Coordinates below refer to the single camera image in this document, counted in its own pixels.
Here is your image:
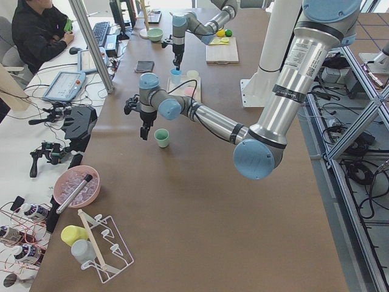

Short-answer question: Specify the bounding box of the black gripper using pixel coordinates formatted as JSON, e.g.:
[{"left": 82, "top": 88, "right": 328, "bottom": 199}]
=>
[
  {"left": 173, "top": 44, "right": 185, "bottom": 70},
  {"left": 140, "top": 111, "right": 157, "bottom": 141}
]

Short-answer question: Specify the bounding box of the aluminium frame post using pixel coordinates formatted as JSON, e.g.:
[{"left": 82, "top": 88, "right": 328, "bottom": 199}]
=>
[{"left": 69, "top": 0, "right": 114, "bottom": 94}]

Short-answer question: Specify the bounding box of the black perforated stand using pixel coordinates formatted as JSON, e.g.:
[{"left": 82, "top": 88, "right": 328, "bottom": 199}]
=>
[{"left": 61, "top": 106, "right": 97, "bottom": 153}]

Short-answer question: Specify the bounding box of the yellow cup on rack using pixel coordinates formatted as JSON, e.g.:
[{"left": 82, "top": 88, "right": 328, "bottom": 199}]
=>
[{"left": 61, "top": 225, "right": 89, "bottom": 246}]

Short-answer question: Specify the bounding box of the black computer mouse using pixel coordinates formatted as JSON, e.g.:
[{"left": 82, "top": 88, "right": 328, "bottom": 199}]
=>
[{"left": 69, "top": 47, "right": 83, "bottom": 55}]

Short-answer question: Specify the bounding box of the wooden cup stand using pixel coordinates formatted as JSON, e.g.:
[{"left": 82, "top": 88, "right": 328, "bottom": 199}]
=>
[{"left": 136, "top": 0, "right": 150, "bottom": 40}]

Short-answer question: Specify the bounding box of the white wire rack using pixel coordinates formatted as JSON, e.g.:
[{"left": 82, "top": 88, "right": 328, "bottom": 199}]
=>
[{"left": 78, "top": 209, "right": 135, "bottom": 284}]

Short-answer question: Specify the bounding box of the seated person black jacket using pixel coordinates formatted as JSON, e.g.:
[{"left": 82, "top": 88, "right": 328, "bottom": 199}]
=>
[{"left": 12, "top": 0, "right": 75, "bottom": 74}]

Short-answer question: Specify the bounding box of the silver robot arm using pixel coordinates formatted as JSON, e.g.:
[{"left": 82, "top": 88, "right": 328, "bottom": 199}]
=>
[
  {"left": 163, "top": 0, "right": 238, "bottom": 70},
  {"left": 134, "top": 1, "right": 360, "bottom": 179}
]

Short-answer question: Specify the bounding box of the green plastic bowl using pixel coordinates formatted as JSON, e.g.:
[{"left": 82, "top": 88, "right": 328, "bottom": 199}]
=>
[{"left": 147, "top": 28, "right": 164, "bottom": 42}]

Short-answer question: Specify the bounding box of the cream rabbit tray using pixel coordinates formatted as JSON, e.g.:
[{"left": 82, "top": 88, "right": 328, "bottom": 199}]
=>
[{"left": 166, "top": 75, "right": 202, "bottom": 102}]

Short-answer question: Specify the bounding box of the blue plastic cup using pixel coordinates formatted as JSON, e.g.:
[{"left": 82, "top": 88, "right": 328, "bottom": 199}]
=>
[{"left": 170, "top": 68, "right": 182, "bottom": 86}]

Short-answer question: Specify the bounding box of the pink plastic cup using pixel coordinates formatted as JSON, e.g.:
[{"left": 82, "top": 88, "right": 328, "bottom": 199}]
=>
[{"left": 184, "top": 86, "right": 196, "bottom": 97}]

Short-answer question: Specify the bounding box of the black keyboard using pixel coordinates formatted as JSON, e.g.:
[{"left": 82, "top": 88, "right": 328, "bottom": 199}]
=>
[{"left": 92, "top": 21, "right": 110, "bottom": 47}]

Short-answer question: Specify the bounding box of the grey folded cloth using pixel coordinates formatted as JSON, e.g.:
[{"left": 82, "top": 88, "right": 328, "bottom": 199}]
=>
[{"left": 134, "top": 60, "right": 154, "bottom": 73}]

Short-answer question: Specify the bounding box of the whole lemon near lime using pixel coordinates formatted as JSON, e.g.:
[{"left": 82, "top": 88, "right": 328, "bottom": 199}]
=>
[{"left": 216, "top": 29, "right": 225, "bottom": 38}]

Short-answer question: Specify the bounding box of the pink bowl with ice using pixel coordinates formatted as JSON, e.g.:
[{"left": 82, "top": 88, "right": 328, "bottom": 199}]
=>
[{"left": 53, "top": 165, "right": 102, "bottom": 209}]

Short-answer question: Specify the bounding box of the green lime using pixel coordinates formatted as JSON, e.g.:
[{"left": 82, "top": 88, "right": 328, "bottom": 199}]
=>
[{"left": 225, "top": 29, "right": 233, "bottom": 37}]

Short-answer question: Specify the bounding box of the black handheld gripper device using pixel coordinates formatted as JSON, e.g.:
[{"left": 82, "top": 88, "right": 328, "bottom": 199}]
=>
[{"left": 29, "top": 142, "right": 71, "bottom": 178}]

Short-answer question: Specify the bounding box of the yellow plastic knife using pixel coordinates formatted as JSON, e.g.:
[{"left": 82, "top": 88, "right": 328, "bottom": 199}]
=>
[{"left": 208, "top": 42, "right": 229, "bottom": 46}]

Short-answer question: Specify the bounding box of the cream plastic cup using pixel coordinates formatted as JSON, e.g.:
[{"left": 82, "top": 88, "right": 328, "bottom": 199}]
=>
[{"left": 186, "top": 70, "right": 199, "bottom": 82}]

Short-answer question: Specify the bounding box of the blue teach pendant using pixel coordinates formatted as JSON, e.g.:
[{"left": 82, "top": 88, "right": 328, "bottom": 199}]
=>
[
  {"left": 77, "top": 47, "right": 109, "bottom": 74},
  {"left": 42, "top": 71, "right": 86, "bottom": 102}
]

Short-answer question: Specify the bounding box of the wooden cutting board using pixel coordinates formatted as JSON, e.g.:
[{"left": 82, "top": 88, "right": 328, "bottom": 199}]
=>
[{"left": 205, "top": 37, "right": 239, "bottom": 64}]

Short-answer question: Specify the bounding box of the grey cup on rack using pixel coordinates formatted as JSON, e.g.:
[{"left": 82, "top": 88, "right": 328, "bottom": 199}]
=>
[{"left": 71, "top": 239, "right": 97, "bottom": 264}]

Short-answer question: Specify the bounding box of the green plastic cup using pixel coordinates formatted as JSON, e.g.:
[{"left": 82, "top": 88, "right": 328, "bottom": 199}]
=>
[{"left": 154, "top": 128, "right": 170, "bottom": 148}]

